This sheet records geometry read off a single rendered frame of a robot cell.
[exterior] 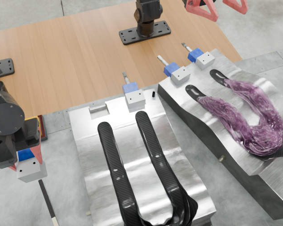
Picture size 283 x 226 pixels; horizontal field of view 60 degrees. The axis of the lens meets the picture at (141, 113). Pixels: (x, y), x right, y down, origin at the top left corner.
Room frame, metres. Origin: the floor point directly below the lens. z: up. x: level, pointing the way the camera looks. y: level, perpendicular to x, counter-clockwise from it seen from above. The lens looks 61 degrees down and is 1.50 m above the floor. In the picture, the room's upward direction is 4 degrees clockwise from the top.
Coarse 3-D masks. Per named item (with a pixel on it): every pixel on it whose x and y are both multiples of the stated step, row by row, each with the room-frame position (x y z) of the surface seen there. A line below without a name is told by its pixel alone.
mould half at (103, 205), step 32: (96, 128) 0.28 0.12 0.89; (128, 128) 0.29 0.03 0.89; (160, 128) 0.29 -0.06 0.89; (96, 160) 0.19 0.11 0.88; (128, 160) 0.20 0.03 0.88; (96, 192) 0.11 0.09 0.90; (160, 192) 0.11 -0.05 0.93; (192, 192) 0.12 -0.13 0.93; (96, 224) 0.04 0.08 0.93; (192, 224) 0.05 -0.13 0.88
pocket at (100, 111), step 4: (104, 104) 0.36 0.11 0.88; (88, 108) 0.34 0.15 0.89; (92, 108) 0.35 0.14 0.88; (96, 108) 0.35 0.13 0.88; (100, 108) 0.35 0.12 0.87; (104, 108) 0.36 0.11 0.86; (92, 112) 0.34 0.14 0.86; (96, 112) 0.34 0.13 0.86; (100, 112) 0.34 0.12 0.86; (104, 112) 0.34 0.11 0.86; (108, 112) 0.34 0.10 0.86; (92, 116) 0.33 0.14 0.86; (96, 116) 0.33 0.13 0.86; (100, 116) 0.33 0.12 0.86
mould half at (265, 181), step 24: (216, 48) 0.63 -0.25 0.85; (192, 72) 0.52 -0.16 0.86; (240, 72) 0.53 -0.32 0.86; (168, 96) 0.43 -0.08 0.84; (216, 96) 0.42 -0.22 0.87; (192, 120) 0.34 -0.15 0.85; (216, 120) 0.32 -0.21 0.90; (216, 144) 0.27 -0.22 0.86; (240, 168) 0.20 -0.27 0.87; (264, 168) 0.19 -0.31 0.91; (264, 192) 0.14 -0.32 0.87
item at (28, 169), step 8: (24, 152) 0.18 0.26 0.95; (24, 160) 0.16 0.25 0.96; (32, 160) 0.16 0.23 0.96; (16, 168) 0.14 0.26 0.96; (24, 168) 0.14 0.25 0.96; (32, 168) 0.14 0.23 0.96; (40, 168) 0.14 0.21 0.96; (24, 176) 0.12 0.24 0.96; (32, 176) 0.13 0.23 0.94; (40, 176) 0.13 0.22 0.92
